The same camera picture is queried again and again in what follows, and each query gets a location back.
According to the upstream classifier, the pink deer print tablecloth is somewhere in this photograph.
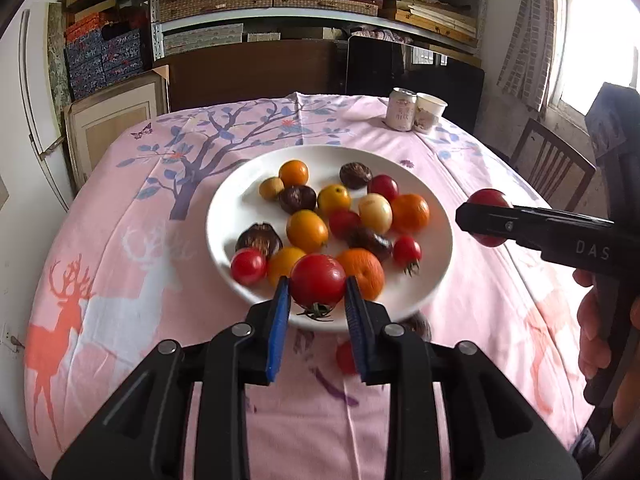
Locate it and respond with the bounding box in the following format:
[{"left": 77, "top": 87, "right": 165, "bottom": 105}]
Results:
[{"left": 25, "top": 93, "right": 591, "bottom": 479}]

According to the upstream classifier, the pale yellow potato-like fruit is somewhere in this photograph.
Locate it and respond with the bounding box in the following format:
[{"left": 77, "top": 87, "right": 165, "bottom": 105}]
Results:
[{"left": 358, "top": 193, "right": 393, "bottom": 235}]

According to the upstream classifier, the red cherry tomato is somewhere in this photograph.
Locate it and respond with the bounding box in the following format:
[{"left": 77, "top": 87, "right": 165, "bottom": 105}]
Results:
[
  {"left": 367, "top": 174, "right": 399, "bottom": 204},
  {"left": 329, "top": 210, "right": 361, "bottom": 240},
  {"left": 231, "top": 247, "right": 267, "bottom": 286}
]

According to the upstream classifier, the metal storage shelf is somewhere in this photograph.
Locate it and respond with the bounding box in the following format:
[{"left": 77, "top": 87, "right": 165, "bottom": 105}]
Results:
[{"left": 60, "top": 0, "right": 490, "bottom": 68}]

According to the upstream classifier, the dark purple plum front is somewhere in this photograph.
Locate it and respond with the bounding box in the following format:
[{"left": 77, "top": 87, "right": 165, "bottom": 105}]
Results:
[{"left": 234, "top": 222, "right": 283, "bottom": 260}]

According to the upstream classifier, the person's right hand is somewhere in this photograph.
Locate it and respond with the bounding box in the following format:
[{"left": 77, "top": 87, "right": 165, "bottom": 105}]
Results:
[{"left": 572, "top": 268, "right": 640, "bottom": 430}]

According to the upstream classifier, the yellow tomato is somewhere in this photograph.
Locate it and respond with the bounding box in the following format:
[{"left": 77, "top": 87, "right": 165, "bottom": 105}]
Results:
[{"left": 318, "top": 184, "right": 352, "bottom": 218}]

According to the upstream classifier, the white paper cup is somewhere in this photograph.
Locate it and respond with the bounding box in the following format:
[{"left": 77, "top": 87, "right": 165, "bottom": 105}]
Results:
[{"left": 413, "top": 92, "right": 448, "bottom": 133}]

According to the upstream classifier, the yellow orange citrus front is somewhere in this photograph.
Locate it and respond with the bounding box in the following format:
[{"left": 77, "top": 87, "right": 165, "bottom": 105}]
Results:
[{"left": 286, "top": 209, "right": 329, "bottom": 254}]

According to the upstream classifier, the black monitor screen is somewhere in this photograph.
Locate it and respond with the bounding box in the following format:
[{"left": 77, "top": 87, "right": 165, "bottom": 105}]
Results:
[{"left": 345, "top": 36, "right": 485, "bottom": 133}]

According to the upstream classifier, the large orange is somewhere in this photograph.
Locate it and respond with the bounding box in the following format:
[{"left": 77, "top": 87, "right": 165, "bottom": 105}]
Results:
[
  {"left": 336, "top": 248, "right": 385, "bottom": 301},
  {"left": 390, "top": 194, "right": 431, "bottom": 234}
]

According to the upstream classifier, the dark wooden chair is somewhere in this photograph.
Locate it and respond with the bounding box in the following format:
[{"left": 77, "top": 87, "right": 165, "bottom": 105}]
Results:
[{"left": 509, "top": 118, "right": 596, "bottom": 211}]

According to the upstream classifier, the white leaning board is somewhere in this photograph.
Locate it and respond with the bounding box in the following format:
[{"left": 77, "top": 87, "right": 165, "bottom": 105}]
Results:
[{"left": 17, "top": 2, "right": 75, "bottom": 210}]

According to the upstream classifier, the bright right window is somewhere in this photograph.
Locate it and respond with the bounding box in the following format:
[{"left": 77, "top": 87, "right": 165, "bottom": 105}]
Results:
[{"left": 550, "top": 0, "right": 639, "bottom": 124}]

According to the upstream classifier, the pink drink can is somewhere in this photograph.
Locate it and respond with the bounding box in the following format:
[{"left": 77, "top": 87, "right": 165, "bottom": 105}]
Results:
[{"left": 385, "top": 88, "right": 416, "bottom": 132}]

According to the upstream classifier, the white oval plate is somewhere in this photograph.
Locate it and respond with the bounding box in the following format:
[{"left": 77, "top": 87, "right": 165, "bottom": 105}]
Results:
[{"left": 205, "top": 144, "right": 455, "bottom": 334}]

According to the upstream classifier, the small orange kumquat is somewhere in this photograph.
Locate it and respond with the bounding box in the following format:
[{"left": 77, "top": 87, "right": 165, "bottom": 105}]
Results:
[{"left": 279, "top": 159, "right": 309, "bottom": 188}]

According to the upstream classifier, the dark purple grape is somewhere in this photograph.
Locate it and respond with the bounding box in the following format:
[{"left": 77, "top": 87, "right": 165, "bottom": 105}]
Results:
[{"left": 346, "top": 226, "right": 393, "bottom": 262}]

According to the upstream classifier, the red tomato with stem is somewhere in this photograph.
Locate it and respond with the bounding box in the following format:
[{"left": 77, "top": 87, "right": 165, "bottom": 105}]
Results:
[{"left": 393, "top": 235, "right": 422, "bottom": 275}]

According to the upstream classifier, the wooden framed panel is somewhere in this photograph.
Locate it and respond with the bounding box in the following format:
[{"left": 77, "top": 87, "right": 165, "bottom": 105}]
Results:
[{"left": 64, "top": 65, "right": 169, "bottom": 188}]

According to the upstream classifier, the dark brown cabinet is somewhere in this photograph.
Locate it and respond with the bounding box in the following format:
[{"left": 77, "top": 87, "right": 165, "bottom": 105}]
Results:
[{"left": 154, "top": 39, "right": 347, "bottom": 110}]

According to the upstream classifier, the small orange tomato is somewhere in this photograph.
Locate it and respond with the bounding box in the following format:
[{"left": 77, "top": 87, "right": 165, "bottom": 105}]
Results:
[{"left": 267, "top": 247, "right": 306, "bottom": 288}]

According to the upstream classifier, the red cherry tomato top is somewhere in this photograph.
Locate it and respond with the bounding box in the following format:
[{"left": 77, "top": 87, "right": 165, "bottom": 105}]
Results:
[{"left": 367, "top": 174, "right": 399, "bottom": 204}]

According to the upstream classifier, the checked curtain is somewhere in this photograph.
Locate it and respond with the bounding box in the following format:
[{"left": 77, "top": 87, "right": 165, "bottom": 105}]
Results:
[{"left": 498, "top": 0, "right": 558, "bottom": 112}]

